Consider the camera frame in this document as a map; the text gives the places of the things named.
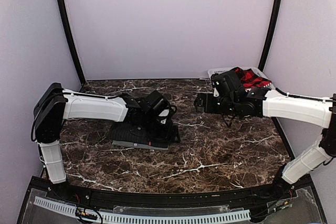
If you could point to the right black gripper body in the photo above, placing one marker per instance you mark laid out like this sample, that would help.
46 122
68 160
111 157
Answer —
210 107

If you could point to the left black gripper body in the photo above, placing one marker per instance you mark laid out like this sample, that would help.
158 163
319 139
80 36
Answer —
159 133

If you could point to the black pinstriped long sleeve shirt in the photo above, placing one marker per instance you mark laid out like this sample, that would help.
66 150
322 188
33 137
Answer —
128 133

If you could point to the grey shirt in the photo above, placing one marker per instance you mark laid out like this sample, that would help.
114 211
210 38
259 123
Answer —
138 145

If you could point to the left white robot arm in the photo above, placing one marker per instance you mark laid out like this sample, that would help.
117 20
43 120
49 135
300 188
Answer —
144 122

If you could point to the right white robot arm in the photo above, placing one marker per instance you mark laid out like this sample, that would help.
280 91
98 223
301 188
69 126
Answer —
307 122

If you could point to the white plastic laundry basket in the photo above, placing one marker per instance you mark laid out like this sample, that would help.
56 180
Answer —
255 70

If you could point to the red black plaid shirt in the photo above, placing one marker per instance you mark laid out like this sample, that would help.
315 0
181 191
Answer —
251 80

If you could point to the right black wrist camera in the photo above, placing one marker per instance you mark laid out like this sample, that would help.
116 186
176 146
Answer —
228 85

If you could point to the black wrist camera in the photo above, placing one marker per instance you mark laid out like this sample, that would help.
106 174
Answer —
228 85
155 103

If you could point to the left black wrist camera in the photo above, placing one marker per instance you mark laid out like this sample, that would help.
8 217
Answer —
155 103

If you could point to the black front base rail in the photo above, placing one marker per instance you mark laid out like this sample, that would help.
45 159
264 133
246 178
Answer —
105 199

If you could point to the left black frame post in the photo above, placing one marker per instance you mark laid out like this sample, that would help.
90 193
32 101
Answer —
70 41

